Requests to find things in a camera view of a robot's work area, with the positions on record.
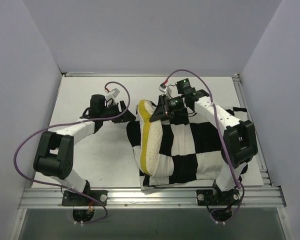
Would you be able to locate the cream quilted pillow yellow edge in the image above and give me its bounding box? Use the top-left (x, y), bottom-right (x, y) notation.
top-left (137, 99), bottom-right (163, 176)

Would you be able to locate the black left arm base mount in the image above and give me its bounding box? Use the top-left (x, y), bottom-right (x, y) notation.
top-left (61, 190), bottom-right (108, 207)

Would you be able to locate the black white checkered pillowcase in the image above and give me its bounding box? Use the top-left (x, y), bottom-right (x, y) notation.
top-left (126, 106), bottom-right (250, 192)

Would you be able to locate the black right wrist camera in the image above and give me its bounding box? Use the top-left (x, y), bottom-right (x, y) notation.
top-left (176, 78), bottom-right (195, 95)

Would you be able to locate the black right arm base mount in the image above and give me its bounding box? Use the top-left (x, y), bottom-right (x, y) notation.
top-left (196, 189), bottom-right (241, 206)

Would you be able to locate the aluminium right side rail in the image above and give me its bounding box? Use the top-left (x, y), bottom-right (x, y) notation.
top-left (231, 74), bottom-right (276, 187)

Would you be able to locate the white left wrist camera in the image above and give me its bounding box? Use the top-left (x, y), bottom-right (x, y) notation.
top-left (105, 88), bottom-right (120, 99)

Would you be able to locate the aluminium front frame rail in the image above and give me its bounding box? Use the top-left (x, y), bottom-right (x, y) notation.
top-left (18, 187), bottom-right (286, 210)

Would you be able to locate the aluminium frame rail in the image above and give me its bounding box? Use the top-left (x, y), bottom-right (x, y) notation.
top-left (62, 72), bottom-right (95, 78)
top-left (18, 187), bottom-right (286, 210)

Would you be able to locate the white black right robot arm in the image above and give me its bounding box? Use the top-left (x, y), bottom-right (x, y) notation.
top-left (150, 88), bottom-right (258, 205)

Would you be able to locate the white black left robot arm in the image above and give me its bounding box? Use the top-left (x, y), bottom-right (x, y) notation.
top-left (33, 94), bottom-right (136, 206)

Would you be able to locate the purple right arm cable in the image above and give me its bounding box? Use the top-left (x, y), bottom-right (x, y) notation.
top-left (162, 69), bottom-right (245, 223)

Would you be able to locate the aluminium back frame rail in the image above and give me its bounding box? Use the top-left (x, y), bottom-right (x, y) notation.
top-left (62, 72), bottom-right (95, 78)

